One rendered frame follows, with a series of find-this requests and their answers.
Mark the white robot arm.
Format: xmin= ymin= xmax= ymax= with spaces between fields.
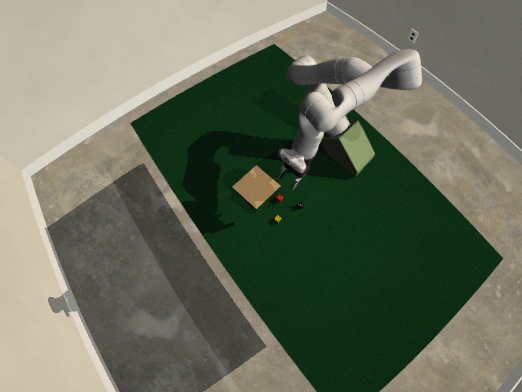
xmin=286 ymin=49 xmax=422 ymax=149

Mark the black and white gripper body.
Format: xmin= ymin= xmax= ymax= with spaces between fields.
xmin=278 ymin=136 xmax=319 ymax=178

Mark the cream square mat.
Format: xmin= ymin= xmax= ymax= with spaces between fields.
xmin=233 ymin=165 xmax=280 ymax=209

